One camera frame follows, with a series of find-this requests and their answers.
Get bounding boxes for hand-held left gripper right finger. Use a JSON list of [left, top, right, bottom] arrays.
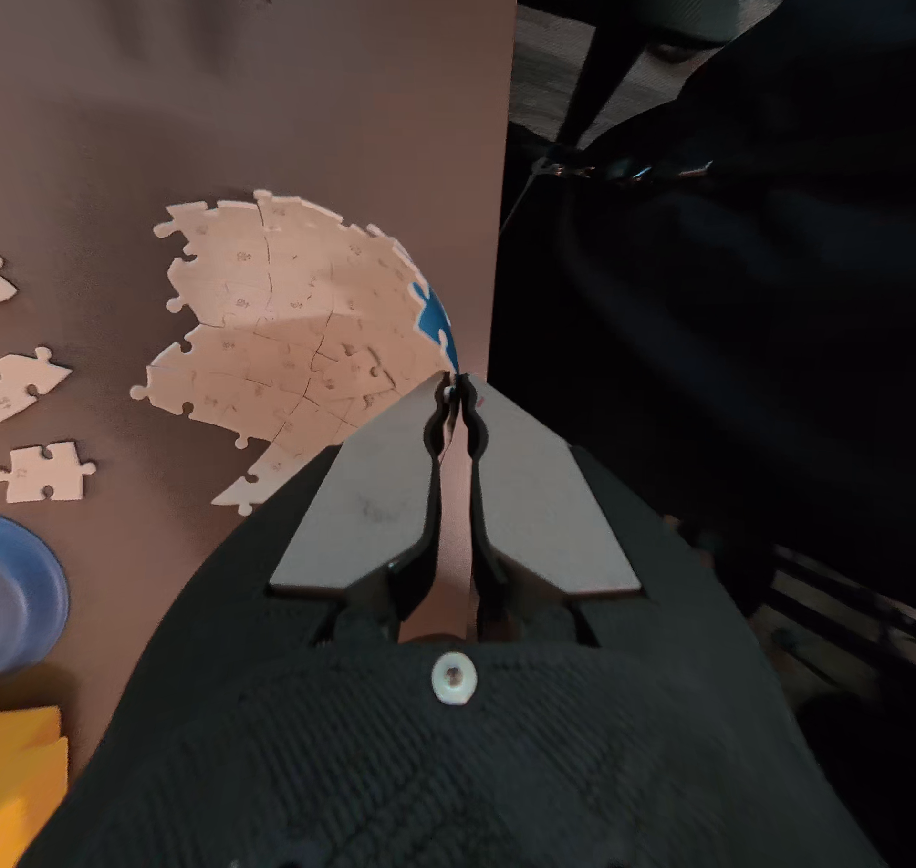
[[458, 373, 644, 626]]

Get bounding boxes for yellow plastic bin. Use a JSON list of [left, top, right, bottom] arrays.
[[0, 705, 70, 868]]

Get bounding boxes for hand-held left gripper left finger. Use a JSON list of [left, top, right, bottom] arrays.
[[267, 371, 453, 623]]

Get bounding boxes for partly built puzzle ball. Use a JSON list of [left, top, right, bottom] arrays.
[[130, 190, 460, 516]]

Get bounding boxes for blue plastic ball stand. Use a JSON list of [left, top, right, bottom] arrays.
[[0, 517, 70, 674]]

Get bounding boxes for white puzzle pieces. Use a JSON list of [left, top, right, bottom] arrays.
[[0, 256, 97, 504]]

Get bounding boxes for person's dark clothed body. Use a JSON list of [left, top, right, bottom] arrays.
[[490, 0, 916, 868]]

